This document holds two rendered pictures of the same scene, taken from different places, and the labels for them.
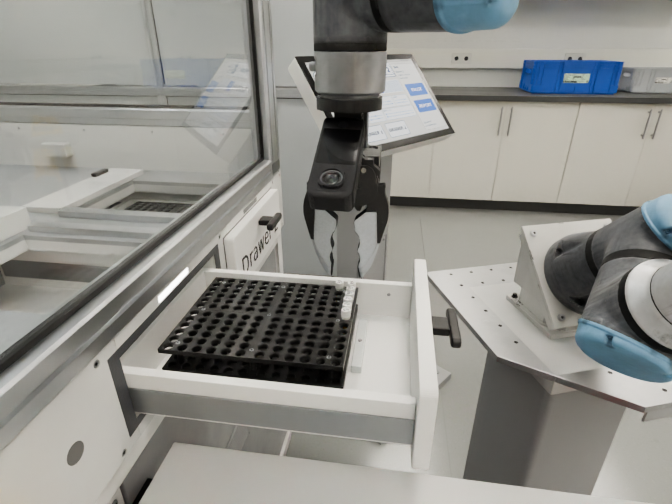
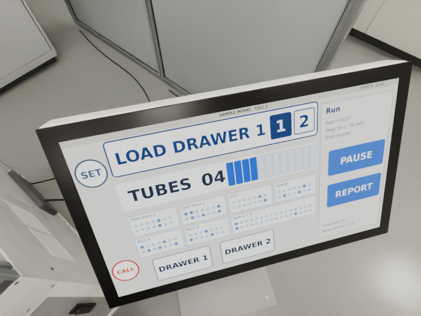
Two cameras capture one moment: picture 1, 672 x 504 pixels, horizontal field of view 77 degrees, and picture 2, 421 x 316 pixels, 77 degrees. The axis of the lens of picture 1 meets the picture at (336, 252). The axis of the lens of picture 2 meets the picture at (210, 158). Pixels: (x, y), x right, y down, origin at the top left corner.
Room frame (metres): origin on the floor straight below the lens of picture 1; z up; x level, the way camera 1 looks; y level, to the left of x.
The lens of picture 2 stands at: (1.18, -0.16, 1.47)
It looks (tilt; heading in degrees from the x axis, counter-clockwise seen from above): 62 degrees down; 29
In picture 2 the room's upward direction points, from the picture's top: 2 degrees clockwise
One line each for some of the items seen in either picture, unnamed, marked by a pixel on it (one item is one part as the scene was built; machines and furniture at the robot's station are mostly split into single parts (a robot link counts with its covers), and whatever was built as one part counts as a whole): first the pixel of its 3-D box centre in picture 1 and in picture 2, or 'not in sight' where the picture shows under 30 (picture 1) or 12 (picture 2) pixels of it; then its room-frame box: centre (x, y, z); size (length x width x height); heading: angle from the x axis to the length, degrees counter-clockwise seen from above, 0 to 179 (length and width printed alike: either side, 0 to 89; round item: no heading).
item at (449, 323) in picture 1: (443, 326); not in sight; (0.44, -0.14, 0.91); 0.07 x 0.04 x 0.01; 172
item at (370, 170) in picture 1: (349, 150); not in sight; (0.49, -0.02, 1.11); 0.09 x 0.08 x 0.12; 172
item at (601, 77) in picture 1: (567, 76); not in sight; (3.52, -1.77, 1.01); 0.61 x 0.41 x 0.22; 82
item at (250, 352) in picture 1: (270, 334); not in sight; (0.47, 0.09, 0.87); 0.22 x 0.18 x 0.06; 82
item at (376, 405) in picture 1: (264, 336); not in sight; (0.48, 0.10, 0.86); 0.40 x 0.26 x 0.06; 82
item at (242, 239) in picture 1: (257, 234); not in sight; (0.80, 0.16, 0.87); 0.29 x 0.02 x 0.11; 172
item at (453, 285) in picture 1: (574, 338); not in sight; (0.68, -0.47, 0.70); 0.45 x 0.44 x 0.12; 102
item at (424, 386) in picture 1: (419, 344); not in sight; (0.45, -0.11, 0.87); 0.29 x 0.02 x 0.11; 172
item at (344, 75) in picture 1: (347, 75); not in sight; (0.49, -0.01, 1.20); 0.08 x 0.08 x 0.05
